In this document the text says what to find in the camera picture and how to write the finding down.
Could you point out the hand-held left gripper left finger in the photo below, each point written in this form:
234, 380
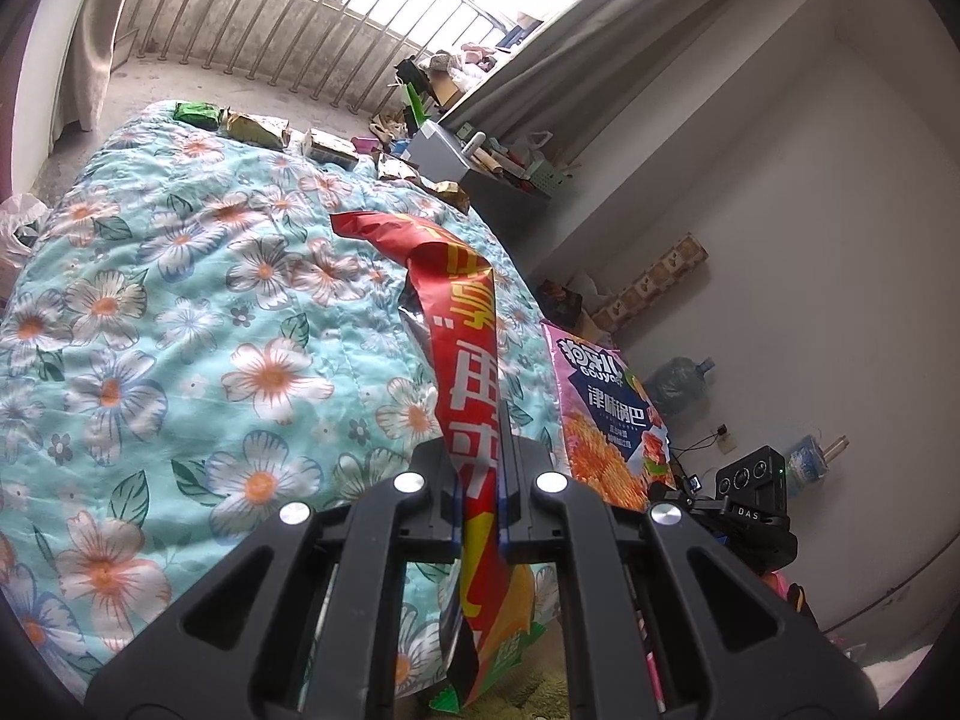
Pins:
439, 510

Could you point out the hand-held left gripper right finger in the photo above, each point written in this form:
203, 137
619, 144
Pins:
525, 517

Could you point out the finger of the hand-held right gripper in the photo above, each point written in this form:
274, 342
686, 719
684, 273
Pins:
686, 499

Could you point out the pink orange snack bag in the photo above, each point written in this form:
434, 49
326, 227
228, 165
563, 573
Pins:
607, 420

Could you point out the red snack bag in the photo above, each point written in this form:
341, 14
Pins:
465, 360

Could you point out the clear blue water jug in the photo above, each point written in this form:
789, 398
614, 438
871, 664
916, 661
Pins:
806, 465
679, 386

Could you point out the dark bag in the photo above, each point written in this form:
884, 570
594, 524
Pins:
561, 301

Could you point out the floral turquoise blanket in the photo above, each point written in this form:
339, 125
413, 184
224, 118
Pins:
187, 315

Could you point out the pale green basket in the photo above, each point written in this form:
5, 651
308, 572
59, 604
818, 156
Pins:
550, 181

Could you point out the gold snack bag orange label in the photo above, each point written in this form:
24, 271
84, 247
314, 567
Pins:
397, 167

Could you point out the small white bottle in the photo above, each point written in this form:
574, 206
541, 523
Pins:
477, 142

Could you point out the green plastic object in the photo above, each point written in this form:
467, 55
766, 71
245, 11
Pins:
414, 105

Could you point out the green snack bag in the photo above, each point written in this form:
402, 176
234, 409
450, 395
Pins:
196, 114

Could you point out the grey curtain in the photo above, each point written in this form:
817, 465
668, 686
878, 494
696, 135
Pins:
600, 22

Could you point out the white plastic bag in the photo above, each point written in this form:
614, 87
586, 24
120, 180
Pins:
22, 232

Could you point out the metal balcony railing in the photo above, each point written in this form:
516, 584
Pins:
300, 22

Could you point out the beige curtain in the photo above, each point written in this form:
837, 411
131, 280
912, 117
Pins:
97, 30

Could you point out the wall outlet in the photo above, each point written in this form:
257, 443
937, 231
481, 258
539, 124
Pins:
725, 436

